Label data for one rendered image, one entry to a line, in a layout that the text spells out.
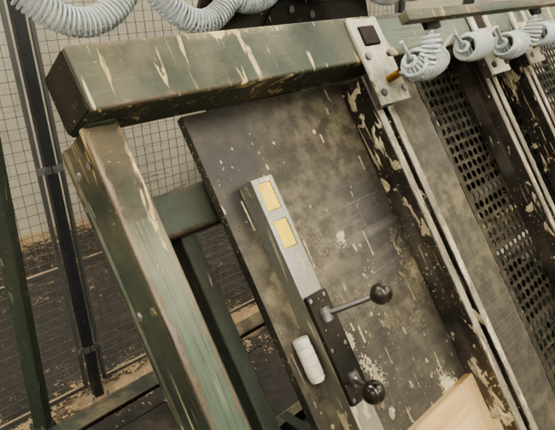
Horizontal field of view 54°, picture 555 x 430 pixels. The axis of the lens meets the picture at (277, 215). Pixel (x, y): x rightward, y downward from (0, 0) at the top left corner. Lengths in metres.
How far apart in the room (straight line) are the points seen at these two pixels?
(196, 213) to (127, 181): 0.18
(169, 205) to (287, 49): 0.35
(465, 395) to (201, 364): 0.64
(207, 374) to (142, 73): 0.45
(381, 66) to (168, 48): 0.49
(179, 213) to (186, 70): 0.24
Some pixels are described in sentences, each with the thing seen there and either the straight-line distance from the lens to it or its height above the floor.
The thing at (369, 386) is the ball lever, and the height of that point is 1.46.
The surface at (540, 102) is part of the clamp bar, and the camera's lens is 1.82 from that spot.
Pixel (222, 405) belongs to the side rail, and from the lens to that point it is 0.83.
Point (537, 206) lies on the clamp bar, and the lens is 1.62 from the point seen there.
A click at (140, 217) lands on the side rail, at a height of 1.72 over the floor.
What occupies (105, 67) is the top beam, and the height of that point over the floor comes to 1.93.
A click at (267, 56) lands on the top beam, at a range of 1.00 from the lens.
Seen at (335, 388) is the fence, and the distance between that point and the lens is 0.99.
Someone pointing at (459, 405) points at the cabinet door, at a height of 1.21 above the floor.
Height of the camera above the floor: 2.00
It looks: 21 degrees down
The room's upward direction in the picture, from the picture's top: 3 degrees counter-clockwise
